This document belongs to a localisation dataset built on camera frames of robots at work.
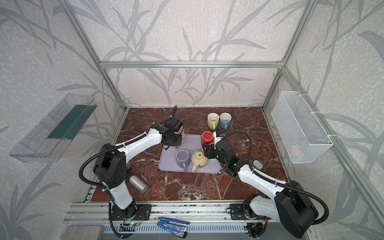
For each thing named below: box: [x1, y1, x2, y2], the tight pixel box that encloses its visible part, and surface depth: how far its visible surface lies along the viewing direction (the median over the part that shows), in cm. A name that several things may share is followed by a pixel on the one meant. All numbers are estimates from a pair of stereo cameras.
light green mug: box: [207, 112, 220, 130], surface depth 104 cm
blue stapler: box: [157, 217, 190, 239], surface depth 70 cm
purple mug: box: [175, 149, 191, 172], surface depth 86 cm
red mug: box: [201, 131, 215, 146], surface depth 95 cm
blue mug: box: [219, 112, 232, 131], surface depth 104 cm
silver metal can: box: [129, 175, 148, 194], surface depth 81 cm
